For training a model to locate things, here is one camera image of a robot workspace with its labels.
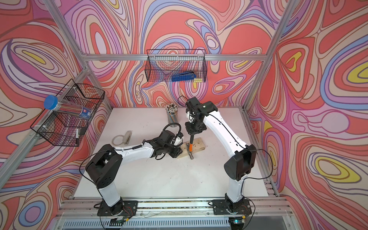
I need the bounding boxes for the wooden block with nails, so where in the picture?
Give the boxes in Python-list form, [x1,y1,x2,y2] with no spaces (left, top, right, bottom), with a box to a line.
[177,138,206,159]

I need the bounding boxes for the claw hammer orange black handle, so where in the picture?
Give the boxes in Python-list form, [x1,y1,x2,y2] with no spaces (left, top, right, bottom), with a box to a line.
[187,135,194,160]

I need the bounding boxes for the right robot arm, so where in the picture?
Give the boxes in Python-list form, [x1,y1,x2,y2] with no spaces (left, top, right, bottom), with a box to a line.
[185,97,257,212]

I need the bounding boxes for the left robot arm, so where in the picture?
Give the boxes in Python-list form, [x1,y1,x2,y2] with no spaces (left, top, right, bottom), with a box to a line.
[85,130,183,211]

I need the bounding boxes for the cup of coloured pencils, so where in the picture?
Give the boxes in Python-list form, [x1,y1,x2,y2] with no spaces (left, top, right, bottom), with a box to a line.
[165,103,178,127]

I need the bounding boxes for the blue tool in basket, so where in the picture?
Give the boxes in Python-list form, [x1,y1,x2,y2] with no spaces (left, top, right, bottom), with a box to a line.
[171,71,196,82]

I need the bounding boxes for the clear bottle blue cap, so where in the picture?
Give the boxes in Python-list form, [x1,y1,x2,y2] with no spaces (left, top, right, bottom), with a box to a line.
[44,95,92,119]

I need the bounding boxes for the back wire basket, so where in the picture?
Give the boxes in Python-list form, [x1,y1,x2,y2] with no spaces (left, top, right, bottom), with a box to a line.
[145,48,208,82]

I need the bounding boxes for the wire basket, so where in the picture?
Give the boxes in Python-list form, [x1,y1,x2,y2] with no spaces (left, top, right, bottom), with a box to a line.
[30,80,105,147]
[145,48,208,82]

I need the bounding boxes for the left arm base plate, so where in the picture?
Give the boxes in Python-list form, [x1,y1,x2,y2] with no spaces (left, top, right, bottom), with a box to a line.
[97,200,138,218]

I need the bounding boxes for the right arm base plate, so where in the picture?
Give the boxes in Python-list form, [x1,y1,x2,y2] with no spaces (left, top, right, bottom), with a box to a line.
[209,199,252,217]

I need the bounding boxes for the left wire basket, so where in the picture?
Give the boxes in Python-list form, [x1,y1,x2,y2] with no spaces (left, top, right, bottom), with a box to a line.
[30,80,105,147]

